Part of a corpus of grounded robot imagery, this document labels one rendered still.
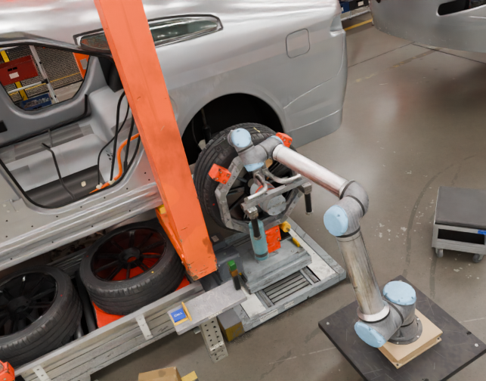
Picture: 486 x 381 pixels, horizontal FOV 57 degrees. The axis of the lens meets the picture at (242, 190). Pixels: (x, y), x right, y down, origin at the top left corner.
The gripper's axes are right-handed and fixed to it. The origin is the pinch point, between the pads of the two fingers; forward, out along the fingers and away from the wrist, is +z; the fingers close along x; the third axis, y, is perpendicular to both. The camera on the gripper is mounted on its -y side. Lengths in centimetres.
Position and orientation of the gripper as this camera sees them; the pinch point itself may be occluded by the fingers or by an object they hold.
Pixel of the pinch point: (226, 140)
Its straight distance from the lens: 251.9
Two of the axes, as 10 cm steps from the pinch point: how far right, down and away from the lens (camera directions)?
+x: -5.8, -7.9, -1.9
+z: -2.0, -0.9, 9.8
